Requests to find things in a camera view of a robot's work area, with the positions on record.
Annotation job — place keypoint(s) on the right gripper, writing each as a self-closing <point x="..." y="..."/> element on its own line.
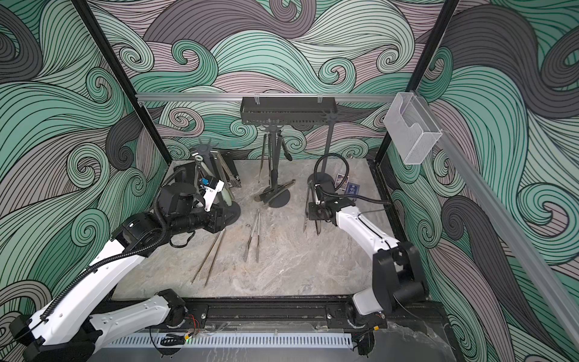
<point x="312" y="211"/>

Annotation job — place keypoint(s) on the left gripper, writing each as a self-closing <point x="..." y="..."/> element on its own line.
<point x="215" y="222"/>

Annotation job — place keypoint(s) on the long steel tweezers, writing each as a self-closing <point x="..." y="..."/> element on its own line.
<point x="213" y="250"/>
<point x="262" y="155"/>

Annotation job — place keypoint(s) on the slim silver tweezer tongs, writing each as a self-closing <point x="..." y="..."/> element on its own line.
<point x="253" y="232"/>

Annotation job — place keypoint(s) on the black locking tongs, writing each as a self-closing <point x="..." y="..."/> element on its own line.
<point x="285" y="149"/>

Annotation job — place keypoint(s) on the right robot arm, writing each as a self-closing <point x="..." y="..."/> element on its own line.
<point x="398" y="276"/>

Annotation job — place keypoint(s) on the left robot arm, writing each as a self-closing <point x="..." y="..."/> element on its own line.
<point x="67" y="329"/>

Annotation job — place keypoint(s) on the left grey utensil stand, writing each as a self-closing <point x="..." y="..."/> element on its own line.
<point x="232" y="213"/>

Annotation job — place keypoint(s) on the grey utensil stand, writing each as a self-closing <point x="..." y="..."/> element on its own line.
<point x="331" y="119"/>
<point x="232" y="213"/>
<point x="284" y="198"/>

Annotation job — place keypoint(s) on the right grey utensil stand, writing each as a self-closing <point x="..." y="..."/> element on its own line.
<point x="331" y="119"/>

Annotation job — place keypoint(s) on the middle grey utensil stand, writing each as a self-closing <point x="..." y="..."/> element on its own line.
<point x="284" y="198"/>

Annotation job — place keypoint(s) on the blue playing card box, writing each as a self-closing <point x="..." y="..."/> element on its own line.
<point x="352" y="190"/>

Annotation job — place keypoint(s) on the black aluminium case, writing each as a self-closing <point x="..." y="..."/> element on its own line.
<point x="186" y="172"/>

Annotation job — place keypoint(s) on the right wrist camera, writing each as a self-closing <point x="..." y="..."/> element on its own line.
<point x="324" y="191"/>

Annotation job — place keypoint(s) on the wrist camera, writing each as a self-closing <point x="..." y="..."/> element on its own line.
<point x="324" y="191"/>
<point x="180" y="198"/>

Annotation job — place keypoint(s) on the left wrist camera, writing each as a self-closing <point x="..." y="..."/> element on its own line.
<point x="180" y="198"/>

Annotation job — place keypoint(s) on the clear acrylic wall box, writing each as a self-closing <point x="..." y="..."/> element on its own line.
<point x="412" y="127"/>

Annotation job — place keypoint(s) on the aluminium wall rail back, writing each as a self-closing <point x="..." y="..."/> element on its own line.
<point x="238" y="97"/>

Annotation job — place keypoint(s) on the aluminium wall rail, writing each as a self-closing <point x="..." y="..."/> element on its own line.
<point x="560" y="301"/>
<point x="238" y="97"/>

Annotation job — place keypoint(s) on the white slotted cable duct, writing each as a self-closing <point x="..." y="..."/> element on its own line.
<point x="236" y="340"/>

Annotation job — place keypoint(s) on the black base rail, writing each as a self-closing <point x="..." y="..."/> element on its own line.
<point x="334" y="312"/>

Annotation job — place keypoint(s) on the aluminium wall rail right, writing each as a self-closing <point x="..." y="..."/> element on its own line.
<point x="560" y="301"/>

